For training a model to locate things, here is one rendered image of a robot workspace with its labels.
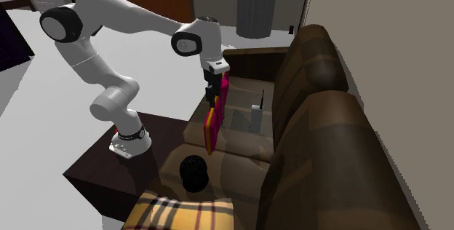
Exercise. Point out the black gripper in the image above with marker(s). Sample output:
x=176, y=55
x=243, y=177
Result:
x=210, y=82

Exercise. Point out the yellow plaid pillow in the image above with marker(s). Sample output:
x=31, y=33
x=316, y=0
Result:
x=181, y=213

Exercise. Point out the brown sofa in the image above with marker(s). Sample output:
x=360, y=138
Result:
x=312, y=133

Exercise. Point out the grey cylindrical bin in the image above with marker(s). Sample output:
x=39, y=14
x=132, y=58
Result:
x=256, y=13

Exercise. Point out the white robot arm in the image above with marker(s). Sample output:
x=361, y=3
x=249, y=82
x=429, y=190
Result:
x=106, y=16

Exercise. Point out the black ball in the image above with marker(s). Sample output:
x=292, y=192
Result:
x=193, y=173

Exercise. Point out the magenta and yellow book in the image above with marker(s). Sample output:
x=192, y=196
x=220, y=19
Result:
x=216, y=115

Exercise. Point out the dark brown robot stand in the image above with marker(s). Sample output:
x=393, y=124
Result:
x=103, y=165

